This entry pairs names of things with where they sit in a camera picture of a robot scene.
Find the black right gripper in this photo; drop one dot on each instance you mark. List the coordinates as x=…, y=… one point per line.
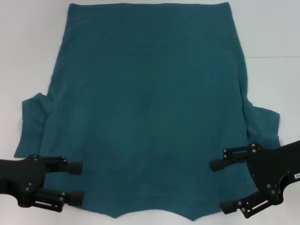
x=269, y=166

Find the teal blue t-shirt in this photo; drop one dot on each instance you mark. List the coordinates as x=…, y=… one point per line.
x=145, y=93

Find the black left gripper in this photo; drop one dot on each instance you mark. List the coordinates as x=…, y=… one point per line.
x=25, y=173

